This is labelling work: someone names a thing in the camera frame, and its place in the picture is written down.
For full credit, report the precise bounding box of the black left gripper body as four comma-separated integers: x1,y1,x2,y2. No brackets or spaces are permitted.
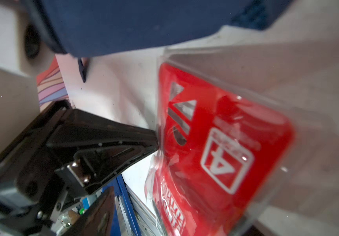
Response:
0,100,71,236

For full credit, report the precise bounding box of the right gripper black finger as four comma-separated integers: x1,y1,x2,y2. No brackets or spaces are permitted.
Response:
63,186,115,236

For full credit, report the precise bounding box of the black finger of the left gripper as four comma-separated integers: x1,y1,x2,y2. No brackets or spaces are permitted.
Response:
47,109,159,196

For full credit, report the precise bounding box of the navy blue backpack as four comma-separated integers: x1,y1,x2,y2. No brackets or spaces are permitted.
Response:
21,0,290,82

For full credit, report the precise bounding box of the red packet with white label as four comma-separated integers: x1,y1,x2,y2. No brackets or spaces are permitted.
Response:
145,48,329,236

